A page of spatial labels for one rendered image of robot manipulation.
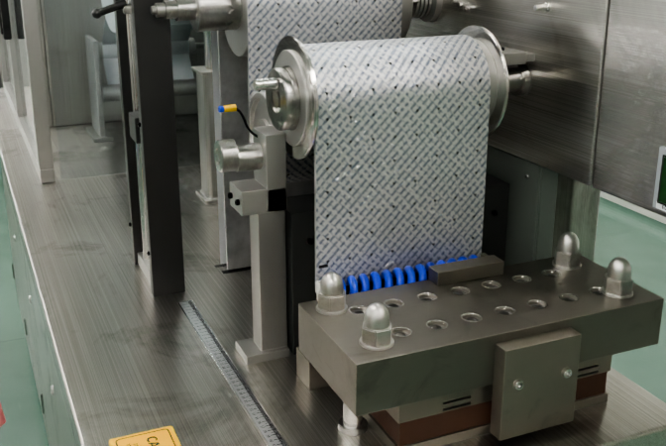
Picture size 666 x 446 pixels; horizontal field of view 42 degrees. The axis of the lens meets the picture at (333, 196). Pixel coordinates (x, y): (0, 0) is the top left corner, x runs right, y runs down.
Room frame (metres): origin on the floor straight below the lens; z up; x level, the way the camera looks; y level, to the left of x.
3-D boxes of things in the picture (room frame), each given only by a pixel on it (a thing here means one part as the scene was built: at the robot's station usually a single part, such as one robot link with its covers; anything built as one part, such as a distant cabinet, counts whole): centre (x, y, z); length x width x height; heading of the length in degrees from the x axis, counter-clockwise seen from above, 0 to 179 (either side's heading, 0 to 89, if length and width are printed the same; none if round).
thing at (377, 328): (0.82, -0.05, 1.05); 0.04 x 0.04 x 0.04
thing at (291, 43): (1.03, 0.05, 1.25); 0.15 x 0.01 x 0.15; 24
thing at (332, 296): (0.91, 0.00, 1.05); 0.04 x 0.04 x 0.04
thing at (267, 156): (1.04, 0.10, 1.05); 0.06 x 0.05 x 0.31; 114
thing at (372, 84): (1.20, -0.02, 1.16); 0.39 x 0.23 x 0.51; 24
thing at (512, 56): (1.15, -0.23, 1.28); 0.06 x 0.05 x 0.02; 114
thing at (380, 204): (1.02, -0.09, 1.11); 0.23 x 0.01 x 0.18; 114
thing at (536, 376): (0.85, -0.23, 0.96); 0.10 x 0.03 x 0.11; 114
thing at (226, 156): (1.03, 0.13, 1.18); 0.04 x 0.02 x 0.04; 24
